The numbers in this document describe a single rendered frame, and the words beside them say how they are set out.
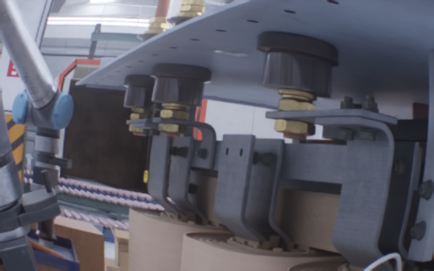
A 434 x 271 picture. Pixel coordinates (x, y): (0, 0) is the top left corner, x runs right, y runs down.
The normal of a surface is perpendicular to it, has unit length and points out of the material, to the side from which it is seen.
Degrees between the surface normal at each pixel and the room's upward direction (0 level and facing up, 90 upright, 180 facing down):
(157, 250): 90
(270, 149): 90
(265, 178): 90
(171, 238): 90
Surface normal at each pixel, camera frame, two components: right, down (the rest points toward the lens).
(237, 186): -0.95, -0.12
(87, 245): 0.31, 0.01
